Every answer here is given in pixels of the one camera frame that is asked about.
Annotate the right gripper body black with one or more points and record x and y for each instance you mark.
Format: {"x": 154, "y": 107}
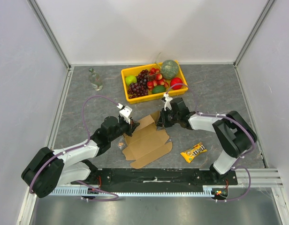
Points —
{"x": 164, "y": 117}

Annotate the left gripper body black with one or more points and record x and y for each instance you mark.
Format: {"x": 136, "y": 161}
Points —
{"x": 124, "y": 126}

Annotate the brown cardboard box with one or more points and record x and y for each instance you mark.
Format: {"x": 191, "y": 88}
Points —
{"x": 147, "y": 143}

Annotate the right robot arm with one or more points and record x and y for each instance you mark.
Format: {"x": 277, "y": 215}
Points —
{"x": 234, "y": 134}

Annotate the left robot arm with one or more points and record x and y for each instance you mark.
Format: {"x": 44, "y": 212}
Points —
{"x": 51, "y": 168}

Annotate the green lime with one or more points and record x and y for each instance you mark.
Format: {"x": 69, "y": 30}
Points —
{"x": 158, "y": 89}

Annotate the dark purple grape bunch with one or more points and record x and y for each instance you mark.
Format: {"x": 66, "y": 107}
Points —
{"x": 138, "y": 89}

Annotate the red apple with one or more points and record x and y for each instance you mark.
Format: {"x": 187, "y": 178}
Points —
{"x": 176, "y": 83}

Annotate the yellow candy bag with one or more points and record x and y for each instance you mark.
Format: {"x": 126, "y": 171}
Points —
{"x": 193, "y": 152}

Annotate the green apple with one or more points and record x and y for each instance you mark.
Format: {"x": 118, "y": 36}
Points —
{"x": 130, "y": 79}

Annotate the red strawberry cluster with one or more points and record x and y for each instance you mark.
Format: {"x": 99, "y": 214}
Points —
{"x": 155, "y": 78}

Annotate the green netted melon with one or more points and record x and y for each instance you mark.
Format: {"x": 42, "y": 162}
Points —
{"x": 169, "y": 69}

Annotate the yellow plastic tray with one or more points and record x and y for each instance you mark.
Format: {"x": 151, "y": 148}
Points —
{"x": 136, "y": 70}

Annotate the clear glass bottle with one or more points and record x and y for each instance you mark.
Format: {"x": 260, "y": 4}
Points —
{"x": 95, "y": 79}

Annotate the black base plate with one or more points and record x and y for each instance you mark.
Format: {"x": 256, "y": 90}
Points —
{"x": 112, "y": 176}

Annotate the grey slotted cable duct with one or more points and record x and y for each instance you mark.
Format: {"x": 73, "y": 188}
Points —
{"x": 88, "y": 192}

